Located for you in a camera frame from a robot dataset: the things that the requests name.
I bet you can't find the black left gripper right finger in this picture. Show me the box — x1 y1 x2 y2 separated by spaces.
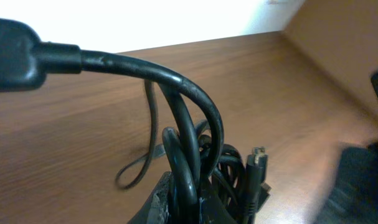
199 179 237 224

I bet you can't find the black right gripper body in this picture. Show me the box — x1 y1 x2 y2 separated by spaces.
313 141 378 224

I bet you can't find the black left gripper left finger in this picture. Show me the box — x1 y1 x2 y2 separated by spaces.
127 172 175 224

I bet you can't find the black usb cable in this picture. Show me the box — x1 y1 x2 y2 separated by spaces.
0 17 272 224

